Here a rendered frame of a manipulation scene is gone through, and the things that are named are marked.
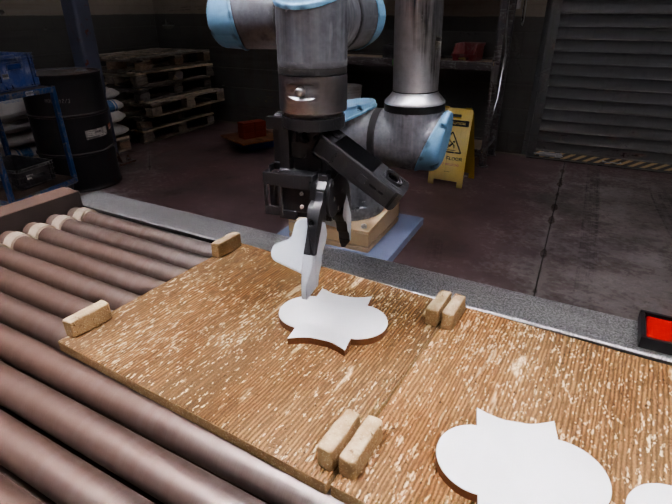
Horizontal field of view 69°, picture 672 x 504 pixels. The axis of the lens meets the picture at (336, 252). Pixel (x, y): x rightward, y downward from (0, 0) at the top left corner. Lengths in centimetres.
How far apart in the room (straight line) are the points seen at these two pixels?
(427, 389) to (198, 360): 28
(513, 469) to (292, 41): 46
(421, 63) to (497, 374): 56
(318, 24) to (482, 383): 42
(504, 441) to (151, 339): 44
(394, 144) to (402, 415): 56
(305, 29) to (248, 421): 40
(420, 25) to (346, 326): 54
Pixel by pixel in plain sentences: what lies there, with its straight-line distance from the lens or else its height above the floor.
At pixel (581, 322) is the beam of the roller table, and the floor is 91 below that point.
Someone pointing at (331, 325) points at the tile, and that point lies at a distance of 65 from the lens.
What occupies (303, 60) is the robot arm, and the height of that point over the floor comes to 127.
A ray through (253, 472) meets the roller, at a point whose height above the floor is 91.
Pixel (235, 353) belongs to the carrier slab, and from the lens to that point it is 63.
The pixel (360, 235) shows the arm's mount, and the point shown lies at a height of 91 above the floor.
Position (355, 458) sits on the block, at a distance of 47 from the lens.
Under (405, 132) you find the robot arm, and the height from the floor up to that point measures 111.
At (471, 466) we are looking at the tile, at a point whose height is 95.
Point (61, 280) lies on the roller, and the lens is 94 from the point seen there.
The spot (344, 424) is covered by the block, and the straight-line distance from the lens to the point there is 50.
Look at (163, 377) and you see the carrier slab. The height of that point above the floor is 94.
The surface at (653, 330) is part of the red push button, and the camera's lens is 80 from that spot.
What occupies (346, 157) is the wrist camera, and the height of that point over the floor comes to 117.
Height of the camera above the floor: 132
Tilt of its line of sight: 27 degrees down
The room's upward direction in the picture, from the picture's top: straight up
